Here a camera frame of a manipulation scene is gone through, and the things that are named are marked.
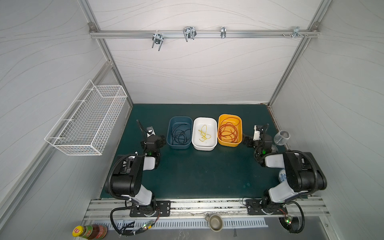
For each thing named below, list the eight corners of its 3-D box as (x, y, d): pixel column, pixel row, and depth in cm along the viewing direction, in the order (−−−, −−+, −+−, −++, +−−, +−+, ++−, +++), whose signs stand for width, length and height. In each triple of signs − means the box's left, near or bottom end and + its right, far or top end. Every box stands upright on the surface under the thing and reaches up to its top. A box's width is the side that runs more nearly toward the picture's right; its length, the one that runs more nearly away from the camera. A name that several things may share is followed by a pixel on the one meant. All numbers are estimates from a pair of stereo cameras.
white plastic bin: (191, 151, 97) (191, 146, 91) (192, 122, 112) (192, 117, 107) (218, 151, 97) (219, 146, 92) (215, 123, 112) (216, 117, 107)
